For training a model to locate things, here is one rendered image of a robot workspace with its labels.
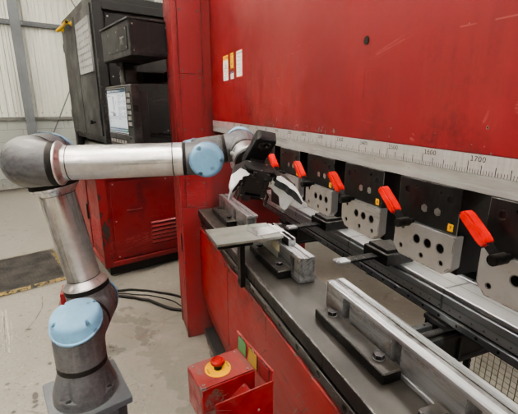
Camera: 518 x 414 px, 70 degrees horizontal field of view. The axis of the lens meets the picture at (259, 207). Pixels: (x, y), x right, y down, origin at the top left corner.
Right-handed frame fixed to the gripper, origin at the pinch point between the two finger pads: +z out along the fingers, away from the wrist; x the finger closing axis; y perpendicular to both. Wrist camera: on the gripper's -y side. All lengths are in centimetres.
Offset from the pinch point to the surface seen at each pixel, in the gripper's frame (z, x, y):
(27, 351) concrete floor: -110, 73, 193
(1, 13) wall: -697, 279, 109
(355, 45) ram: -26.2, -18.3, -29.2
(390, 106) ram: -9.0, -22.7, -20.9
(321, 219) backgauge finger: -58, -49, 37
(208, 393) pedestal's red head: 5, -1, 57
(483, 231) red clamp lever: 22.5, -26.3, -11.6
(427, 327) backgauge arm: 0, -61, 34
